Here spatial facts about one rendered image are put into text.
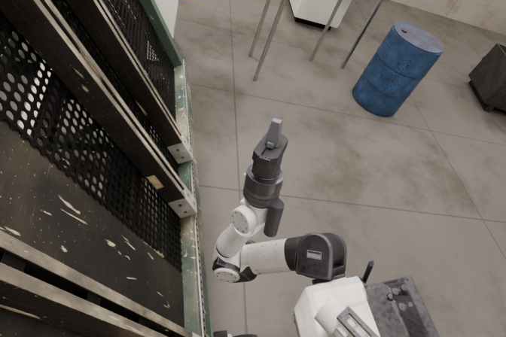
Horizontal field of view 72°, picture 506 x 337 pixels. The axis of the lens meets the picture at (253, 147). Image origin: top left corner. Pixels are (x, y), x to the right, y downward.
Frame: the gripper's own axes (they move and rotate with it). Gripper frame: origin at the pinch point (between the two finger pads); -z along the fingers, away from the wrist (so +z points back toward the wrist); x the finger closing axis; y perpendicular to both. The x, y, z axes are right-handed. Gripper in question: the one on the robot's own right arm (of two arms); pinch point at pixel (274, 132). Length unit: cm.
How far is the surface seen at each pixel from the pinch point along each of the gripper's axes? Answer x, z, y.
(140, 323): 29.4, 37.5, 13.6
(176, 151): -45, 48, 48
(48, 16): 9, -15, 49
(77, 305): 40.3, 18.6, 17.4
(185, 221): -25, 64, 32
